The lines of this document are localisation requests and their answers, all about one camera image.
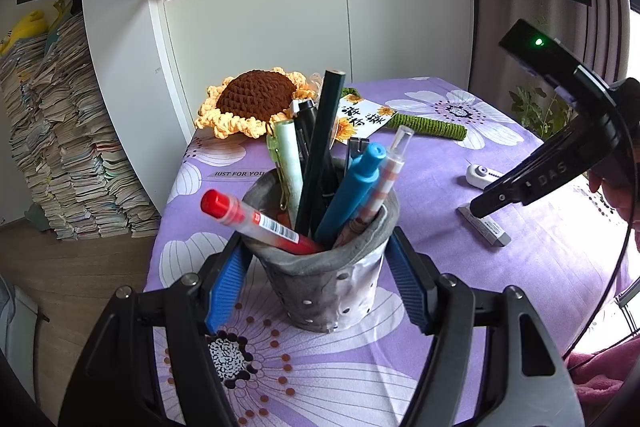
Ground white bookcase cabinet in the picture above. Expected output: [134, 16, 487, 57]
[17, 0, 591, 212]

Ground green potted plant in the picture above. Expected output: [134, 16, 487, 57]
[509, 84, 577, 144]

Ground grey bed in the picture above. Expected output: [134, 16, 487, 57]
[0, 277, 41, 360]

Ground person's right hand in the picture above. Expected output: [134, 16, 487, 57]
[589, 164, 640, 253]

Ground black cable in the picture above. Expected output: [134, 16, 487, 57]
[562, 97, 640, 360]

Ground red cap gel pen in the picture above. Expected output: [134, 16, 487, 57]
[200, 189, 326, 256]

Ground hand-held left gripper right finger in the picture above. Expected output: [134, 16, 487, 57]
[387, 229, 586, 427]

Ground grey fabric pen holder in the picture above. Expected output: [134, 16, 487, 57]
[242, 159, 401, 334]

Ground black gel pen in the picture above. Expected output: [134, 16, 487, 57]
[291, 99, 341, 228]

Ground yellow plush toy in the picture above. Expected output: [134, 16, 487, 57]
[0, 9, 49, 56]

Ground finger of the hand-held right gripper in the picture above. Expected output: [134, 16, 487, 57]
[470, 169, 538, 219]

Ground white sunflower print card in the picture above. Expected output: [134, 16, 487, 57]
[334, 97, 397, 142]

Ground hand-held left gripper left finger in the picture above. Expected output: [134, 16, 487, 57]
[60, 234, 253, 427]

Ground crochet sunflower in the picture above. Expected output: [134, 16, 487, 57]
[195, 67, 467, 142]

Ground white correction tape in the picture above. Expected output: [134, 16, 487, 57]
[465, 163, 503, 186]

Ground purple floral tablecloth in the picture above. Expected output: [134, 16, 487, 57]
[142, 77, 640, 427]

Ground tall stacks of papers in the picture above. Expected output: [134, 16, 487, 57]
[0, 0, 162, 240]

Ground white eraser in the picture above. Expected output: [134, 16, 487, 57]
[456, 202, 512, 248]

